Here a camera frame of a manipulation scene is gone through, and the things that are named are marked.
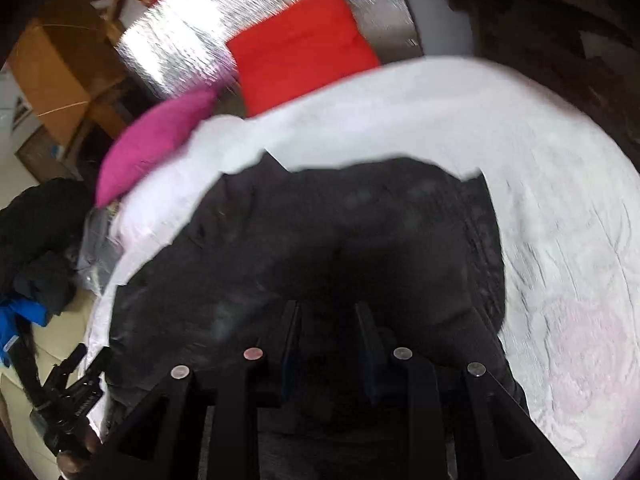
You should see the pile of black clothes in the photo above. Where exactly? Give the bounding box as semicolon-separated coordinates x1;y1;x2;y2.
0;177;96;316

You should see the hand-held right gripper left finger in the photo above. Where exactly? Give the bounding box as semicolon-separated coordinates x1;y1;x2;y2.
92;301;302;480

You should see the person's left hand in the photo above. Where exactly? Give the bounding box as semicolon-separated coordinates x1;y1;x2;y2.
56;432;104;478

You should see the large red pillow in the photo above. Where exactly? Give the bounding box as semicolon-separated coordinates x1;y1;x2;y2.
226;0;382;117

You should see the black jacket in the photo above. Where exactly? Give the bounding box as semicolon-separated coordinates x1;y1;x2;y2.
102;150;531;480

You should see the silver foil mat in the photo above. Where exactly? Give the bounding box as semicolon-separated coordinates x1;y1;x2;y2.
114;0;423;116

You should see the pink pillow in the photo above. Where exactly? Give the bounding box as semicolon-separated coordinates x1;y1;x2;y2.
95;87;218;208

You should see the white blanket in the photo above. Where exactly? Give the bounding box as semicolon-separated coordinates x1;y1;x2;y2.
87;55;640;480

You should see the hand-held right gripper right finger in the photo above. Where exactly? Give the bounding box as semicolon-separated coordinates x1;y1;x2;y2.
354;302;568;480

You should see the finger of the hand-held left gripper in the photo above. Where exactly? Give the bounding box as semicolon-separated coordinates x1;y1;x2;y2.
47;343;89;387
74;348;114;387

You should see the black strap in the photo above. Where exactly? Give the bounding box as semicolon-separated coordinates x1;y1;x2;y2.
10;327;48;406

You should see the dark brown furniture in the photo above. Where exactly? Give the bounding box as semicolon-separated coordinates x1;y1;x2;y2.
400;0;640;161

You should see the grey plastic bag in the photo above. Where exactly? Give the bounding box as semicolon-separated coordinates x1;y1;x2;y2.
75;205;123;296

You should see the blue garment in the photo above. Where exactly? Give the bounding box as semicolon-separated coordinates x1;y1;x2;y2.
0;295;51;367

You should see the cardboard box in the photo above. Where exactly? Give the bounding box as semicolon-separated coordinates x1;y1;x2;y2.
7;2;128;146

